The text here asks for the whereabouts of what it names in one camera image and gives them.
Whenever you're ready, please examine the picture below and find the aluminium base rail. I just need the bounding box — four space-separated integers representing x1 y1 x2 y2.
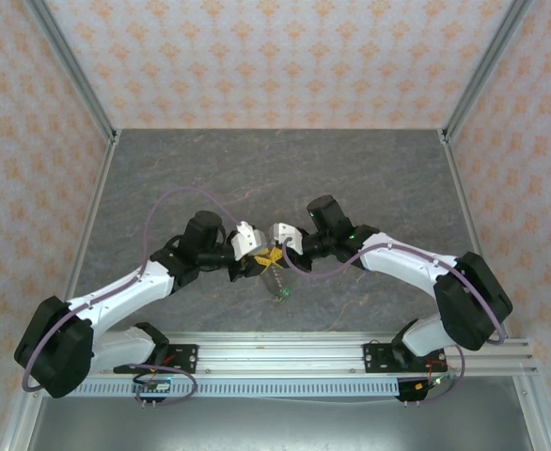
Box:
25 330 539 377

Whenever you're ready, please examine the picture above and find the aluminium frame post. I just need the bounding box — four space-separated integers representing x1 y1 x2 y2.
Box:
437 0 536 145
23 0 120 145

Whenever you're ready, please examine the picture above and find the small controller board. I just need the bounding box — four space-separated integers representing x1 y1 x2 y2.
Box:
133 378 172 395
414 377 448 394

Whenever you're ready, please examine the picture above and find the slotted grey cable duct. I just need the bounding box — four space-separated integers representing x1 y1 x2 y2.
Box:
43 378 402 398

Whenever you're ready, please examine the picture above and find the aluminium table side rail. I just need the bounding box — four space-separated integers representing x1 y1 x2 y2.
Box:
0 130 122 451
437 129 551 451

